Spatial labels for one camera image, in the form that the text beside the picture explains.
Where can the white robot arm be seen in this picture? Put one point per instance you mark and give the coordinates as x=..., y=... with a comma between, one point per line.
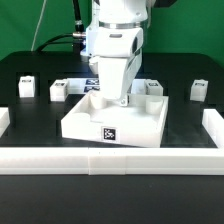
x=119, y=14

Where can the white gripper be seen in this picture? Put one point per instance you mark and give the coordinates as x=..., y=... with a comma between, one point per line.
x=117, y=59

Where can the white fence wall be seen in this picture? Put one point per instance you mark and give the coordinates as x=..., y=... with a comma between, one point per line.
x=111, y=161
x=4, y=119
x=213, y=123

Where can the white left fence wall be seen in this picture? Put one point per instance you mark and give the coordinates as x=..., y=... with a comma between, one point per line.
x=4, y=119

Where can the fiducial marker sheet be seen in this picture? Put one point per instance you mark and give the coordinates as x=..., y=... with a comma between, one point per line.
x=83, y=85

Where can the white right fence wall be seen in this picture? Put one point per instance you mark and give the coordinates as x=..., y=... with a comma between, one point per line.
x=213, y=123

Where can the white square tabletop tray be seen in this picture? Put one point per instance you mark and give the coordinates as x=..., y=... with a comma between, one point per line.
x=140, y=123

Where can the white front fence wall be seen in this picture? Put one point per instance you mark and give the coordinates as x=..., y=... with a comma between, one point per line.
x=111, y=161

